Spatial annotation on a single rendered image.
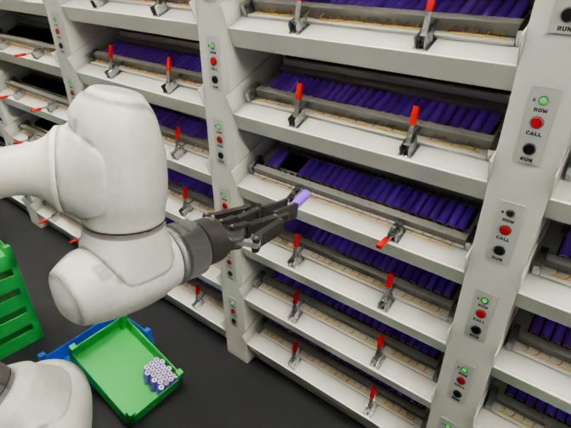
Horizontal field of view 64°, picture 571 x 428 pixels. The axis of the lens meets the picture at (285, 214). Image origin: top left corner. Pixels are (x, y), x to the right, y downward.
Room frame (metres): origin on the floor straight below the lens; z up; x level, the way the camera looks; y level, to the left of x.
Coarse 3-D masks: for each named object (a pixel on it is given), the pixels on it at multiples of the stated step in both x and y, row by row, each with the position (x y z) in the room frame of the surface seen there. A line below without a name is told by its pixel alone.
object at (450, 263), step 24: (264, 144) 1.16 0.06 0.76; (240, 168) 1.08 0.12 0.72; (240, 192) 1.07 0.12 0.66; (264, 192) 1.02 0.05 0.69; (288, 192) 1.00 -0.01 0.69; (312, 216) 0.92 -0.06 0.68; (336, 216) 0.90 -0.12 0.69; (360, 216) 0.88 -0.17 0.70; (360, 240) 0.85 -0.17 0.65; (408, 240) 0.79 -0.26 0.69; (432, 240) 0.78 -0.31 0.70; (432, 264) 0.74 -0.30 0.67; (456, 264) 0.72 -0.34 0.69
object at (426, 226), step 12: (264, 168) 1.08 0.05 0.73; (288, 180) 1.02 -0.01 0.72; (300, 180) 1.01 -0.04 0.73; (312, 192) 0.97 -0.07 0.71; (324, 192) 0.95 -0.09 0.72; (336, 192) 0.94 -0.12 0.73; (348, 204) 0.91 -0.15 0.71; (360, 204) 0.89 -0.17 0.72; (372, 204) 0.88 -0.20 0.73; (384, 216) 0.86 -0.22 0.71; (396, 216) 0.84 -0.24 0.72; (408, 216) 0.83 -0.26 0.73; (420, 228) 0.81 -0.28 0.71; (432, 228) 0.79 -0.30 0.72; (444, 228) 0.78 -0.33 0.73; (456, 240) 0.76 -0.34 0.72
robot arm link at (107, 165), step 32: (96, 96) 0.49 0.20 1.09; (128, 96) 0.50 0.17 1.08; (64, 128) 0.48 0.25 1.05; (96, 128) 0.46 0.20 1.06; (128, 128) 0.47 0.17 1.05; (0, 160) 0.45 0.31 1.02; (32, 160) 0.46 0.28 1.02; (64, 160) 0.45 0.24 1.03; (96, 160) 0.45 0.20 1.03; (128, 160) 0.46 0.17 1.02; (160, 160) 0.49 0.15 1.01; (0, 192) 0.44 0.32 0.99; (32, 192) 0.45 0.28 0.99; (64, 192) 0.44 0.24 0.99; (96, 192) 0.44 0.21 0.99; (128, 192) 0.45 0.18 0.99; (160, 192) 0.48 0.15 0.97; (96, 224) 0.45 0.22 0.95; (128, 224) 0.45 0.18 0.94; (160, 224) 0.48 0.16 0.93
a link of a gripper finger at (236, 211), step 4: (232, 208) 0.70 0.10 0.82; (236, 208) 0.70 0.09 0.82; (240, 208) 0.71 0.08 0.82; (244, 208) 0.71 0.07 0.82; (248, 208) 0.71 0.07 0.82; (208, 212) 0.68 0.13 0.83; (212, 212) 0.68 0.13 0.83; (216, 212) 0.68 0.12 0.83; (220, 212) 0.68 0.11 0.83; (224, 212) 0.68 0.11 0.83; (228, 212) 0.68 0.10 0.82; (232, 212) 0.69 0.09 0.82; (236, 212) 0.70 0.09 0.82; (240, 212) 0.70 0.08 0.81; (204, 216) 0.66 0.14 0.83; (208, 216) 0.66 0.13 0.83; (216, 216) 0.67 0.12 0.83; (220, 216) 0.67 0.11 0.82; (224, 216) 0.68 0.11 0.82; (228, 216) 0.68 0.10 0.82
